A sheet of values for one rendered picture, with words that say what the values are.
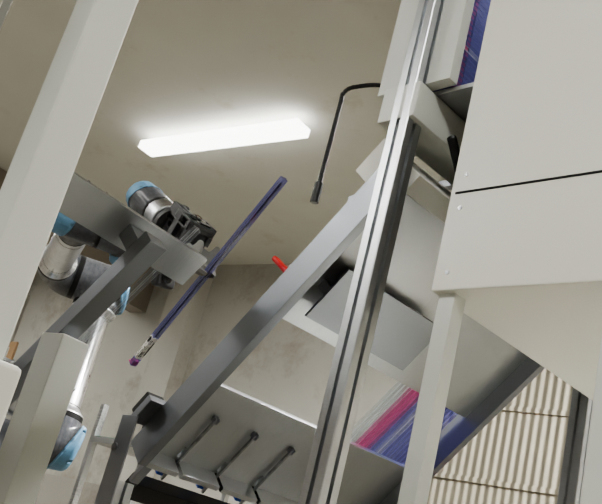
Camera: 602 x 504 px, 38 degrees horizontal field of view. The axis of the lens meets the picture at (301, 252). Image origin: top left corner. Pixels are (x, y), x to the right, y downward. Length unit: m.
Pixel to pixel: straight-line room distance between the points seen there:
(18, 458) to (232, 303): 5.64
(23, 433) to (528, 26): 1.06
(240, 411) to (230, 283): 5.44
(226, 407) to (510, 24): 0.88
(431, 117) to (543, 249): 0.38
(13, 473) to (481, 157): 0.90
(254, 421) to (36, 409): 0.48
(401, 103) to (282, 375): 5.07
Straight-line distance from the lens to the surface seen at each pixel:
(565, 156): 1.34
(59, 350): 1.54
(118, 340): 7.85
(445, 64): 1.58
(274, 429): 1.84
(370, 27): 3.95
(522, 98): 1.45
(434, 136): 1.56
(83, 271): 2.31
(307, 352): 6.44
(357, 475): 2.07
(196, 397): 1.65
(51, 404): 1.54
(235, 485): 1.90
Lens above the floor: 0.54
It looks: 20 degrees up
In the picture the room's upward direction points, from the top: 15 degrees clockwise
